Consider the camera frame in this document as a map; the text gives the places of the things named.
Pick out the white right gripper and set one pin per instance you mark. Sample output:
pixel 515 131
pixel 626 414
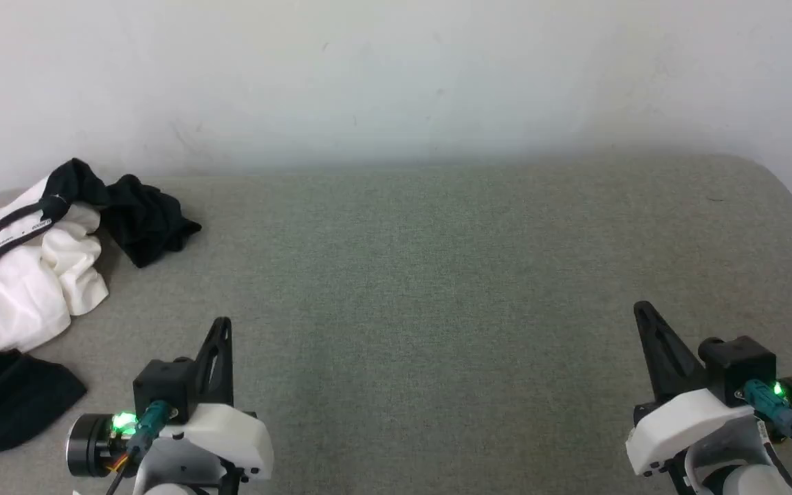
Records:
pixel 685 426

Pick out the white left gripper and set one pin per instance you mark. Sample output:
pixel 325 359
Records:
pixel 231 440

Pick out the white and black raglan shirt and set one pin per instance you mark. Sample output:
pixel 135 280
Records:
pixel 25 289

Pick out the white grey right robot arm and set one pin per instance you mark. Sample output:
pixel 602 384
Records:
pixel 757 483

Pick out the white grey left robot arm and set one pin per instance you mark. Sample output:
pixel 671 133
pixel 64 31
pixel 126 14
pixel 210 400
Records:
pixel 166 491

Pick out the grey fabric sofa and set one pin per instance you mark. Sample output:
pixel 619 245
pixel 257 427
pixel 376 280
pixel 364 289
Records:
pixel 437 275

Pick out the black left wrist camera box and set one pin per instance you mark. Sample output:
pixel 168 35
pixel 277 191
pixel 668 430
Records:
pixel 162 381

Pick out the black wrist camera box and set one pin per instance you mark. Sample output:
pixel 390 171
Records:
pixel 740 364
pixel 162 381

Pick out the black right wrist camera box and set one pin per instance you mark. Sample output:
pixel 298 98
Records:
pixel 740 364

